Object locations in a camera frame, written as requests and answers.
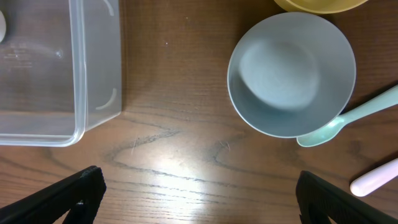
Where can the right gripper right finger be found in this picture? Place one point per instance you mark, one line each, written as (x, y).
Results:
(322, 202)

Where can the mint green plastic spoon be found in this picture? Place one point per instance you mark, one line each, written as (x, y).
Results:
(328, 132)

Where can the white plastic fork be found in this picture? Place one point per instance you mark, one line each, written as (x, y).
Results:
(374, 179)

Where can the white plastic cup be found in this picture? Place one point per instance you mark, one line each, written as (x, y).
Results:
(3, 26)

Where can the yellow plastic bowl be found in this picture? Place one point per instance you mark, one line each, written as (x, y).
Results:
(319, 6)

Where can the clear plastic container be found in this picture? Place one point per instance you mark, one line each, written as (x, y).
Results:
(61, 70)

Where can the grey plastic bowl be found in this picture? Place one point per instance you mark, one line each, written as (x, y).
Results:
(291, 74)

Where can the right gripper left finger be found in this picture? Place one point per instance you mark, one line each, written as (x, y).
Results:
(77, 196)

